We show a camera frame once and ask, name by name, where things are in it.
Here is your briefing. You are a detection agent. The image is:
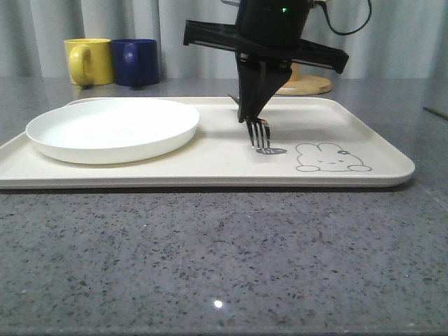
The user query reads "silver chopstick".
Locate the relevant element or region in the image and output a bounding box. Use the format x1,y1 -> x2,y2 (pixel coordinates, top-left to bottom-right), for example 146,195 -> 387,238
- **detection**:
423,106 -> 448,121

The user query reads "wooden mug tree stand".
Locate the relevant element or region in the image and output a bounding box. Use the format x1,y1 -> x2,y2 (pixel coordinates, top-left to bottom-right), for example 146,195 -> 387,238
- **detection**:
276,63 -> 333,96

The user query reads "black cable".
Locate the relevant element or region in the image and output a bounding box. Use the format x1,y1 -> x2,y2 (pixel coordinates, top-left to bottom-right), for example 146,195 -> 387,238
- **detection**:
309,0 -> 373,36

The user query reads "yellow mug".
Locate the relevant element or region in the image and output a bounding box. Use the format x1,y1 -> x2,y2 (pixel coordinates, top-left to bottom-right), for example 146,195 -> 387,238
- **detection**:
64,38 -> 113,87

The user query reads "cream rabbit serving tray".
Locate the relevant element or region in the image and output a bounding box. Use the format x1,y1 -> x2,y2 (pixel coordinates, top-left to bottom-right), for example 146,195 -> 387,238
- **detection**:
1,97 -> 415,189

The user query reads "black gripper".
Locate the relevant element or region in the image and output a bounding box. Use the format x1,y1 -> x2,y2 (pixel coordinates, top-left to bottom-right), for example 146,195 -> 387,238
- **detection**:
183,0 -> 349,123

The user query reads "white round plate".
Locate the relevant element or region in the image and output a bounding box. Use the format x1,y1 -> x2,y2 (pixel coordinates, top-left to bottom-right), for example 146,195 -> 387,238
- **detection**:
26,98 -> 200,165

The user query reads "dark blue mug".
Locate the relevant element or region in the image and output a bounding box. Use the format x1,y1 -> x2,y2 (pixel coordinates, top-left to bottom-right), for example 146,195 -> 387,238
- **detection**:
110,38 -> 160,87

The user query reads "silver fork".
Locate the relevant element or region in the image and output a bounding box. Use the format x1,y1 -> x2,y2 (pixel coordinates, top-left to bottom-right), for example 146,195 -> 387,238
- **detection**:
227,93 -> 272,151

